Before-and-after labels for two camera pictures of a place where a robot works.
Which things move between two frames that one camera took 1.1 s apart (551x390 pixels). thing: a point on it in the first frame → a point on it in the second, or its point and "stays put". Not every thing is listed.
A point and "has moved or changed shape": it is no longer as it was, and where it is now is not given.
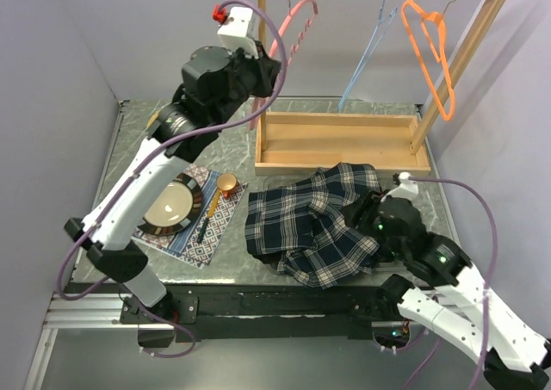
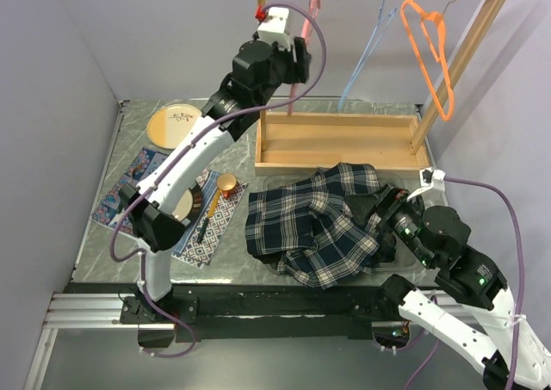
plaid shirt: x=298 y=226 stays put
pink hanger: x=256 y=107 has moved or changed shape
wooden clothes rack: x=301 y=143 stays put
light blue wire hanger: x=382 y=26 stays put
